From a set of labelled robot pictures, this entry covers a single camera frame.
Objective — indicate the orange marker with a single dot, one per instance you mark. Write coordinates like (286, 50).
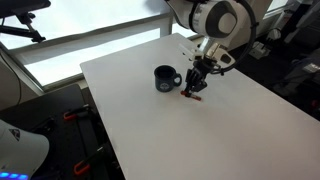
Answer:
(192, 96)

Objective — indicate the white device with blue lights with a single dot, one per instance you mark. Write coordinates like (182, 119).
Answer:
(20, 150)

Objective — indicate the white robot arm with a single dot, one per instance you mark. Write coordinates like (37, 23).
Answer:
(213, 20)

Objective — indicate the dark blue mug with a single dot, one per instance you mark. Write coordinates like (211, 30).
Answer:
(165, 81)

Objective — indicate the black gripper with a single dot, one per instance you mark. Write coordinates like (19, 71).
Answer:
(204, 68)

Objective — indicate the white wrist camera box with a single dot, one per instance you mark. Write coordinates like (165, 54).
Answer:
(190, 51)

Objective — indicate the grey fabric bag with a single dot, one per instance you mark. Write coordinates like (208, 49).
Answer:
(305, 75)

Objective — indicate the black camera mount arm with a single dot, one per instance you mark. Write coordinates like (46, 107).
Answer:
(21, 20)

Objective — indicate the white window frame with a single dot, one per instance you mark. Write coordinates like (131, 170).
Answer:
(83, 38)

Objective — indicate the black side bench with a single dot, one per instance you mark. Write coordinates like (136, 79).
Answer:
(50, 133)

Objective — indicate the white power box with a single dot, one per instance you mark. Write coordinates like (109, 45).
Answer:
(261, 50)

